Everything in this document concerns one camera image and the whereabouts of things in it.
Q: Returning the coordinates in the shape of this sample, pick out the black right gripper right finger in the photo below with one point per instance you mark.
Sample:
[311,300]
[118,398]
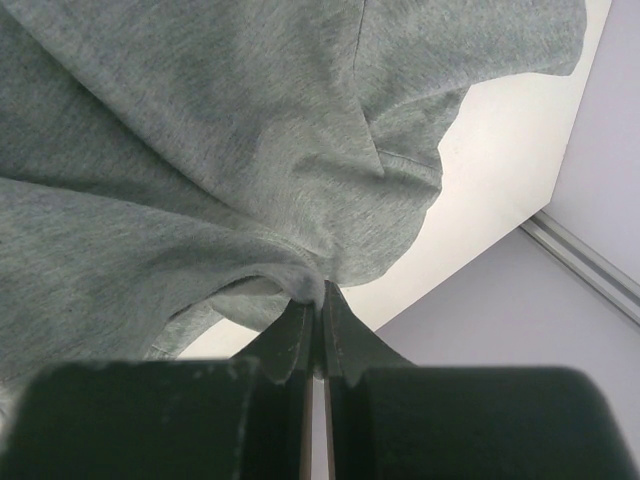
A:
[388,418]

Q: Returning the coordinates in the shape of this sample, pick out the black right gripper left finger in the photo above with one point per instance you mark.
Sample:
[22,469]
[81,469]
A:
[246,417]

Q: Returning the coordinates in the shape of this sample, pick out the grey t-shirt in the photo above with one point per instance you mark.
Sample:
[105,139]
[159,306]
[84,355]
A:
[158,156]

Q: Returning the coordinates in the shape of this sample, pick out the aluminium frame post right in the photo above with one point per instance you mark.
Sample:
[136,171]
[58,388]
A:
[617,288]

